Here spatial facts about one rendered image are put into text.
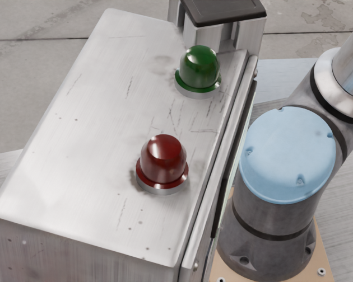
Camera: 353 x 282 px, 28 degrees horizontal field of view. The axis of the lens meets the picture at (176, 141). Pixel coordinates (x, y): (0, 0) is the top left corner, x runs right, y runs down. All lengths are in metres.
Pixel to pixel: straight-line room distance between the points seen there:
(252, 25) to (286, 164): 0.48
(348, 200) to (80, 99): 0.88
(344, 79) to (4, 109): 1.70
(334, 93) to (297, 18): 2.02
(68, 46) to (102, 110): 2.32
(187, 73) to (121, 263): 0.11
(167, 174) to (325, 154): 0.57
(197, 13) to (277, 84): 0.98
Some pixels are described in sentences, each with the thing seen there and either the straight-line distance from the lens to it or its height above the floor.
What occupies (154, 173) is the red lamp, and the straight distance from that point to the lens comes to 0.33.
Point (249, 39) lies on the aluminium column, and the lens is 0.42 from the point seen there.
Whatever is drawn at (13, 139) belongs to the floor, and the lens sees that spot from 2.37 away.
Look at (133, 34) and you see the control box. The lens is 0.42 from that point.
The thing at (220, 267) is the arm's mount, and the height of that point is 0.87.
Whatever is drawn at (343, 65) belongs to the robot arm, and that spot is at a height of 1.16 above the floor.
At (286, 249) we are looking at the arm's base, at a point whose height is 0.94.
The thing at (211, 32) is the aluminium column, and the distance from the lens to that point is 0.40.
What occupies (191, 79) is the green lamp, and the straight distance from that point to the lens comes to 0.38.
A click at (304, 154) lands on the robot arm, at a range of 0.88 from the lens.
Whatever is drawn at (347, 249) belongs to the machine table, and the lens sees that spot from 1.15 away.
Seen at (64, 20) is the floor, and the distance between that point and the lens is 2.81.
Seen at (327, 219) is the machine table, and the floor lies 0.83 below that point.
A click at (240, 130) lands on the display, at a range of 0.40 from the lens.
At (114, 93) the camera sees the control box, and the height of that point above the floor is 1.47.
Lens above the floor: 1.74
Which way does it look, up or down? 48 degrees down
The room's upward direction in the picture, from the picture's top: 7 degrees clockwise
